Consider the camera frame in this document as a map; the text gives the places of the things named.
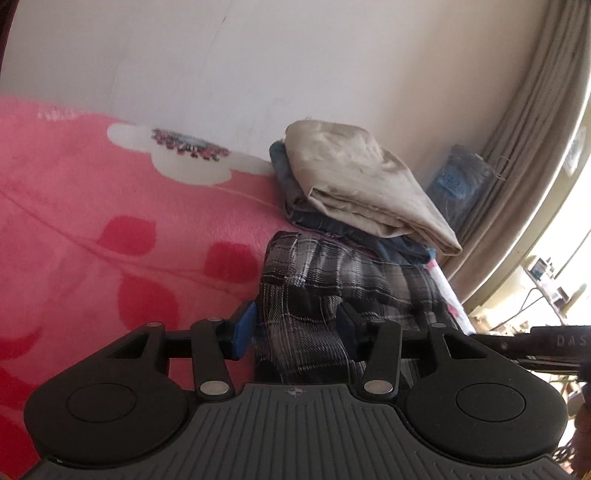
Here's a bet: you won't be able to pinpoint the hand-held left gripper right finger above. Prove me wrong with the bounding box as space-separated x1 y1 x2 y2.
336 304 490 402

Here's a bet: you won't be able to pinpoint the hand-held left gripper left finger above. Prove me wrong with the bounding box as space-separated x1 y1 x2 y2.
105 302 257 401

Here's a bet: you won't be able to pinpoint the black white plaid shirt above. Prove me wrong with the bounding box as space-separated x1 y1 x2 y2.
254 231 463 385

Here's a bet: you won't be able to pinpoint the folded beige garment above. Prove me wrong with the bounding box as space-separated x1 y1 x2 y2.
284 119 464 257

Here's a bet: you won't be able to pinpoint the folded blue jeans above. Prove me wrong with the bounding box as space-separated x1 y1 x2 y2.
269 140 437 267

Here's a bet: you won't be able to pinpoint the blue water bottle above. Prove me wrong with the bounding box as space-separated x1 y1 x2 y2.
425 144 495 232

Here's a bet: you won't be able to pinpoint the pink floral blanket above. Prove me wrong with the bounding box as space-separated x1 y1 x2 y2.
0 95 477 480

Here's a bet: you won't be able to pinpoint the beige curtain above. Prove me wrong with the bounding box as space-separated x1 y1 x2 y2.
443 0 591 320

